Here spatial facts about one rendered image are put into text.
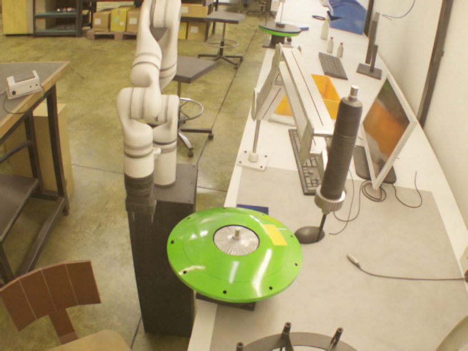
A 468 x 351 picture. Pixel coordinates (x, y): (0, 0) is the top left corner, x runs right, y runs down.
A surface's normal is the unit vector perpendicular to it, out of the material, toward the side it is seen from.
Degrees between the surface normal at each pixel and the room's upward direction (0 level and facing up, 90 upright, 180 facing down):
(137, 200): 87
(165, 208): 90
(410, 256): 0
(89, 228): 0
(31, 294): 90
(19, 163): 90
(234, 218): 8
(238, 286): 23
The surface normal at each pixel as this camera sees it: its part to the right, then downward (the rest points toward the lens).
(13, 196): 0.11, -0.83
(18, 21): -0.11, 0.54
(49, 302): 0.68, 0.47
